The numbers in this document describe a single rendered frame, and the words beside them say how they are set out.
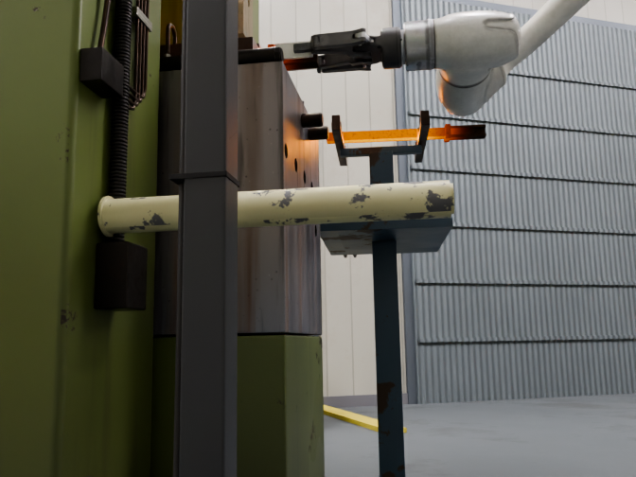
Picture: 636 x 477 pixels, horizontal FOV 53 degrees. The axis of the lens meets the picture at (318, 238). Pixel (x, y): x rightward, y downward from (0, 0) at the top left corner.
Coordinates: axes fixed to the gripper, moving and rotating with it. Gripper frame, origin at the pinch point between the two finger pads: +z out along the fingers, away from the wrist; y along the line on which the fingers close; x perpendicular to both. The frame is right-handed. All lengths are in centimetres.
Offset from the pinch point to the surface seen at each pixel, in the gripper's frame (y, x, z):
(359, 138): 44.9, -2.3, -7.9
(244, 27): 25.5, 20.9, 17.1
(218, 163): -60, -38, -4
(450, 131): 48, -1, -31
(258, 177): -15.9, -27.7, 3.3
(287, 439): -15, -68, -1
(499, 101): 416, 144, -96
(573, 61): 451, 190, -167
